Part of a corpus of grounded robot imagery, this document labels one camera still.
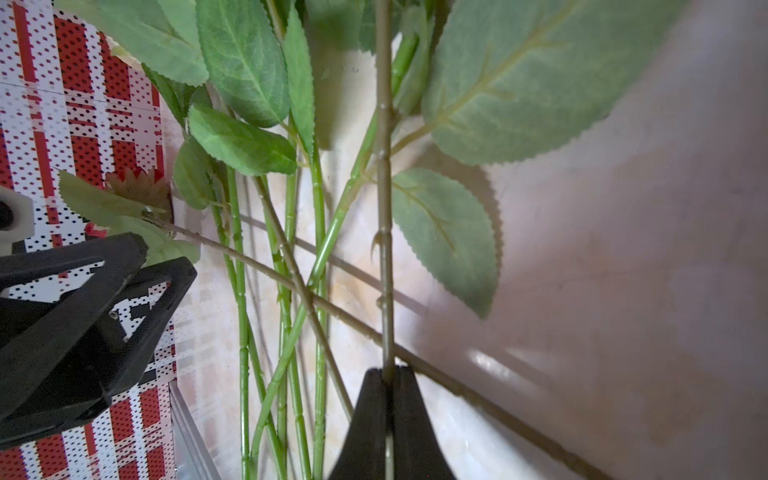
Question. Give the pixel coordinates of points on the orange flower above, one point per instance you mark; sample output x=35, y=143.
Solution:
x=510, y=80

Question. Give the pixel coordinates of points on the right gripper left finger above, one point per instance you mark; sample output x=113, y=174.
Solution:
x=362, y=456

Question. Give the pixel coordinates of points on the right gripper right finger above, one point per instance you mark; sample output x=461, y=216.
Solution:
x=417, y=454

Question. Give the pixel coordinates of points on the white rose in pile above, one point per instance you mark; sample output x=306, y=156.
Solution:
x=259, y=66

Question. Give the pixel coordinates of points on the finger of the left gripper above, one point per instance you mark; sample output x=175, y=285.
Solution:
x=106, y=361
x=30, y=356

